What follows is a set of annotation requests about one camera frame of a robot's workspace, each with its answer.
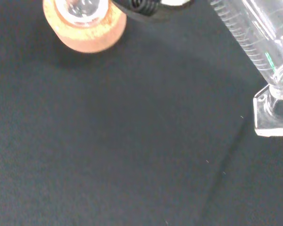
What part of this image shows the black bench cloth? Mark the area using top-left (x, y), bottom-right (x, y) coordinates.
top-left (0, 0), bottom-right (283, 226)

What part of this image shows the cork ring flask stand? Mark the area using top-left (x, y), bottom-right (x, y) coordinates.
top-left (42, 0), bottom-right (127, 53)

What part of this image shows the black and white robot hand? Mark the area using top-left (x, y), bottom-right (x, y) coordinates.
top-left (113, 0), bottom-right (196, 24)

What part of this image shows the round-bottom glass flask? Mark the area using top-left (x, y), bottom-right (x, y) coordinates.
top-left (53, 0), bottom-right (109, 24)

